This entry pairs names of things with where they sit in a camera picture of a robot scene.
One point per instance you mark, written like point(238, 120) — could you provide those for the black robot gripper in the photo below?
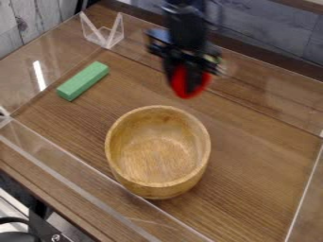
point(182, 43)

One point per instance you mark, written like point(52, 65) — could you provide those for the red plush strawberry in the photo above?
point(180, 82)

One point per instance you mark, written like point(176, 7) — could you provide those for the green rectangular block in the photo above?
point(82, 81)

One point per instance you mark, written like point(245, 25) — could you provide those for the wooden bowl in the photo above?
point(158, 149)

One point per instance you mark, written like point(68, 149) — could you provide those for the clear acrylic corner bracket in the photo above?
point(104, 36)

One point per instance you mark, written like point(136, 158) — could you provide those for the black metal stand bracket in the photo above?
point(48, 232)

